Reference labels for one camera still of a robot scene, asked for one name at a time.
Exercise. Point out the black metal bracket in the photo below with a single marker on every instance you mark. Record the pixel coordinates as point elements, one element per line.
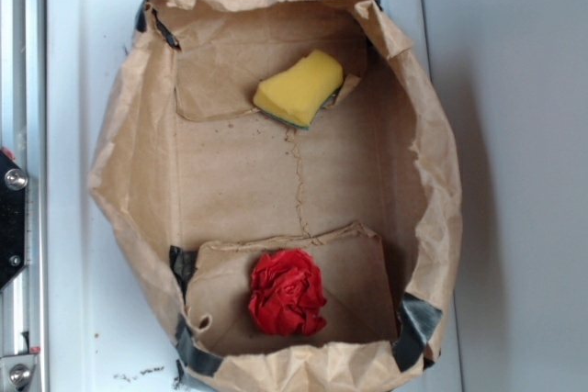
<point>14,183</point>

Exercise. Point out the brown paper bag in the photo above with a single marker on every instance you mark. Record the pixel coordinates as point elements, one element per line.
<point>198,183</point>

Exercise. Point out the red crumpled paper ball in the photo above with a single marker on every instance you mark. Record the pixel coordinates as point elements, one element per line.
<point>286,294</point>

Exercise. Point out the yellow green sponge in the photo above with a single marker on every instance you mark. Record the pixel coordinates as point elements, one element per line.
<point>296,95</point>

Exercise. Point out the aluminium frame rail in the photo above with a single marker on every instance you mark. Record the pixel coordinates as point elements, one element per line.
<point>23,301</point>

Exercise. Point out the silver corner bracket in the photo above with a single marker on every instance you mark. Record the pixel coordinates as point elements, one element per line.
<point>17,372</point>

